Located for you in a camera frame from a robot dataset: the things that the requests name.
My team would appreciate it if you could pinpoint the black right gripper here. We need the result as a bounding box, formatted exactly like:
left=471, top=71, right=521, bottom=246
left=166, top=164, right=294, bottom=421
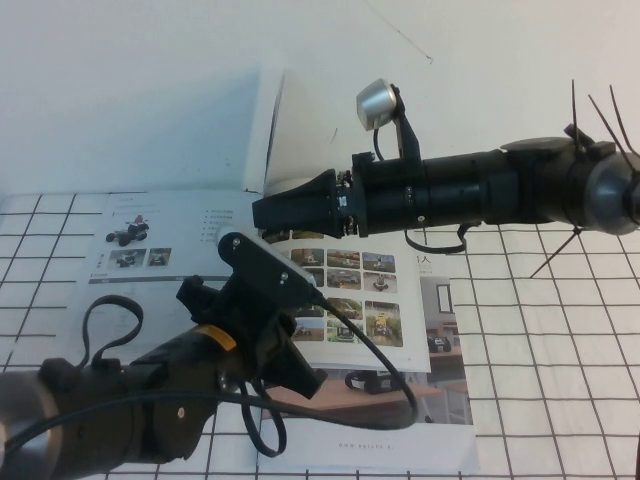
left=251, top=151, right=427, bottom=238

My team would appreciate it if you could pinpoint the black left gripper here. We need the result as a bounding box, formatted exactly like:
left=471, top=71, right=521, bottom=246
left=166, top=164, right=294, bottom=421
left=176, top=274, right=327, bottom=402

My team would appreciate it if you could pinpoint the white product catalog book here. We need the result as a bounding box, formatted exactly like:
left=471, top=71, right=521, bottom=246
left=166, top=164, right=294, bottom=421
left=54, top=63, right=432, bottom=374

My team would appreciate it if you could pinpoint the closed brochure with office photo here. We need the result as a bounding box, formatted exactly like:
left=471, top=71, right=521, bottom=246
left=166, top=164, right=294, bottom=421
left=257, top=252, right=481, bottom=474

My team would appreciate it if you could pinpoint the white black-grid tablecloth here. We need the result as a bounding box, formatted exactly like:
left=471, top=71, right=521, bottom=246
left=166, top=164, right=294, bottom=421
left=0, top=192, right=640, bottom=480

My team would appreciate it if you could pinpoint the black left camera mount bracket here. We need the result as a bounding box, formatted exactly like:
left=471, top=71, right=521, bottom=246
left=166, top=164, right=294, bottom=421
left=218, top=232, right=314, bottom=331

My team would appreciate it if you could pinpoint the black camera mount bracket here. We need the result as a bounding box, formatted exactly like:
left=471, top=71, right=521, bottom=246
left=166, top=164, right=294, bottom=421
left=392, top=83, right=422, bottom=162
left=218, top=232, right=314, bottom=331

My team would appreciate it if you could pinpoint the black round left camera cable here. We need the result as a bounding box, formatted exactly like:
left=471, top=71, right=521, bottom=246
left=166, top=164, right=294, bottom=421
left=0, top=287, right=420, bottom=459

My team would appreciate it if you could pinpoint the black right camera mount bracket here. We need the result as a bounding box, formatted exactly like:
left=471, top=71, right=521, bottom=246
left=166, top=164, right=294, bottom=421
left=392, top=83, right=422, bottom=162

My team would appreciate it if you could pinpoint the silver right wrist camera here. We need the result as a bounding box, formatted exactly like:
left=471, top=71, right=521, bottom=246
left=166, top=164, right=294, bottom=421
left=355, top=78, right=400, bottom=132

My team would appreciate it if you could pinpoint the flat right gripper cable loop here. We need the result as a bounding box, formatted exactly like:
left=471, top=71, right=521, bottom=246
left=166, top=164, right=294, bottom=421
left=404, top=222, right=469, bottom=257

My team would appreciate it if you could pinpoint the flat gripper cable loop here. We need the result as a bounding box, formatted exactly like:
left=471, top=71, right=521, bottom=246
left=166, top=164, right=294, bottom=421
left=404, top=222, right=469, bottom=257
left=82, top=294, right=146, bottom=369

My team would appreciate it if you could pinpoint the flat left gripper cable loop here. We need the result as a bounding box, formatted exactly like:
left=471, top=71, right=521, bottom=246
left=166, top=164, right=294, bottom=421
left=82, top=294, right=146, bottom=369

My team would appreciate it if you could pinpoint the black cable tie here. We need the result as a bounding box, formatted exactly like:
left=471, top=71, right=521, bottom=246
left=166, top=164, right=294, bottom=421
left=608, top=83, right=627, bottom=147
left=569, top=78, right=585, bottom=147
left=587, top=92, right=640, bottom=169
left=528, top=226, right=585, bottom=280

